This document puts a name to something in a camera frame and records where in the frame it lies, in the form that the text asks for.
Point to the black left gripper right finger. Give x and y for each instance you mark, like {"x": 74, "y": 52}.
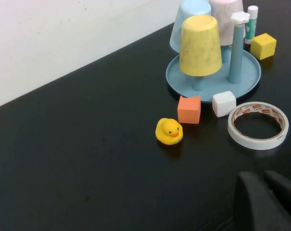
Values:
{"x": 289, "y": 202}

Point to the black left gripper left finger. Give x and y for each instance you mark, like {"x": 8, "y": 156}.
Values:
{"x": 253, "y": 207}

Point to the yellow plastic cup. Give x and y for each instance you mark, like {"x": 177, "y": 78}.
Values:
{"x": 198, "y": 48}

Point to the blue cup stand with pegs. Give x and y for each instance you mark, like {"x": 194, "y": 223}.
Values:
{"x": 244, "y": 79}

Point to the pink marbled plastic cup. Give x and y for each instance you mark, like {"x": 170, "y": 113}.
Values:
{"x": 224, "y": 24}

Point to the light blue plastic cup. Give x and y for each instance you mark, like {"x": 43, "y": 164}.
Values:
{"x": 191, "y": 7}

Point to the white double-sided tape roll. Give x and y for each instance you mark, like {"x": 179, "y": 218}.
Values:
{"x": 256, "y": 144}

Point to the white foam cube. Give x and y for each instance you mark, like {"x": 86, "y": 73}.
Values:
{"x": 224, "y": 104}

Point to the yellow rubber duck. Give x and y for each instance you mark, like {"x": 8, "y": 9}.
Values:
{"x": 168, "y": 132}

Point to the orange foam block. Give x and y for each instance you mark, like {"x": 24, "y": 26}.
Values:
{"x": 188, "y": 110}

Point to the yellow cube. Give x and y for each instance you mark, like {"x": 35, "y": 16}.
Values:
{"x": 263, "y": 47}

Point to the white green glue stick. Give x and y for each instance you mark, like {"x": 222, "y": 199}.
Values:
{"x": 252, "y": 29}

